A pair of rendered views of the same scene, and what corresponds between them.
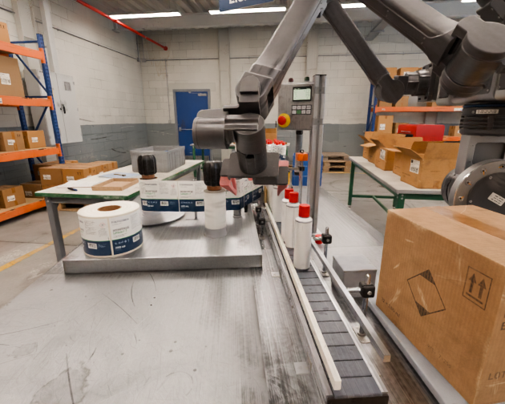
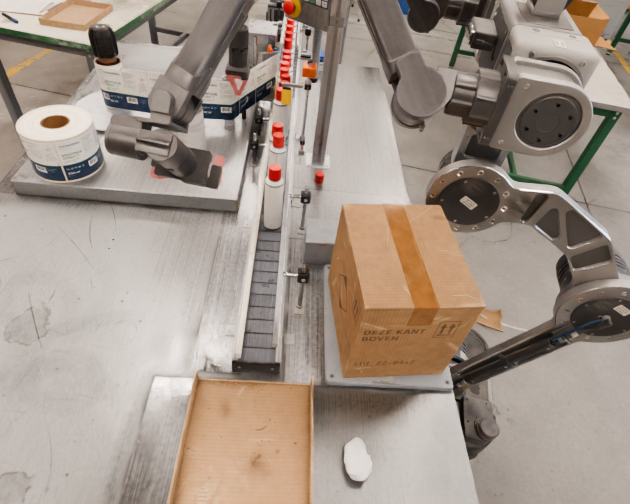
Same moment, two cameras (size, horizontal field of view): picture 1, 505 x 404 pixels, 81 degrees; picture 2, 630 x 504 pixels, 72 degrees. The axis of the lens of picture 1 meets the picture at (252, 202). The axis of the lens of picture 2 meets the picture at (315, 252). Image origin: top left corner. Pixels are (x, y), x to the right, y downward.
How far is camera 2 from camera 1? 50 cm
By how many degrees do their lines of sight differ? 30
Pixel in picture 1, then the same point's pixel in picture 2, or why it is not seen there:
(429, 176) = not seen: hidden behind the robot
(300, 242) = (269, 204)
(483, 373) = (349, 361)
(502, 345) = (365, 349)
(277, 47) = (203, 37)
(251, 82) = (162, 100)
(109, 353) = (67, 297)
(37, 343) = (0, 278)
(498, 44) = (423, 104)
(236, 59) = not seen: outside the picture
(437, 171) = not seen: hidden behind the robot
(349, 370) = (259, 342)
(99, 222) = (44, 146)
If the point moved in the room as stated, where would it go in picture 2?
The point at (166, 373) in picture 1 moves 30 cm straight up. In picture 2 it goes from (115, 321) to (80, 232)
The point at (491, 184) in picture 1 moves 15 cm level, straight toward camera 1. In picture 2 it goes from (466, 188) to (431, 216)
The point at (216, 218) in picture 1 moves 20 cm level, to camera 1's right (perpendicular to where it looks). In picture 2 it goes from (191, 143) to (254, 152)
